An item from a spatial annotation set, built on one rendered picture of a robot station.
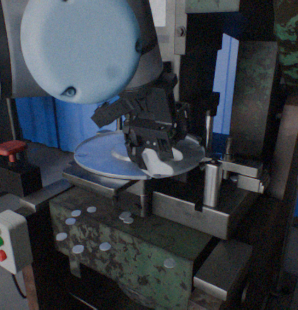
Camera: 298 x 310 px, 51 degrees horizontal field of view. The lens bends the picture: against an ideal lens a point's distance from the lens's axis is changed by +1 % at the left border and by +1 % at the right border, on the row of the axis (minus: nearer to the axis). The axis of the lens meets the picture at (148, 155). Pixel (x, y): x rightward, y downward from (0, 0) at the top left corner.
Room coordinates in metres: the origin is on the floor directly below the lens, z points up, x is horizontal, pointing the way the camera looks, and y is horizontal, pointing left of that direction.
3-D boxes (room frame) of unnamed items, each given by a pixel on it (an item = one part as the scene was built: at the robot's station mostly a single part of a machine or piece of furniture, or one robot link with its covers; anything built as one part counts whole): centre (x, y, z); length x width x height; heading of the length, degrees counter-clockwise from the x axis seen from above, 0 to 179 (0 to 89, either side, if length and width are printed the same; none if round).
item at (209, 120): (0.77, -0.15, 0.81); 0.02 x 0.02 x 0.14; 56
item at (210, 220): (0.76, -0.05, 0.68); 0.45 x 0.30 x 0.06; 56
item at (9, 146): (0.75, 0.35, 0.72); 0.07 x 0.06 x 0.08; 146
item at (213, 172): (0.56, -0.13, 0.75); 0.03 x 0.03 x 0.10; 56
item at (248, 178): (0.67, -0.19, 0.76); 0.17 x 0.06 x 0.10; 56
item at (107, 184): (0.62, 0.05, 0.72); 0.25 x 0.14 x 0.14; 146
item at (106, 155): (0.66, 0.02, 0.78); 0.29 x 0.29 x 0.01
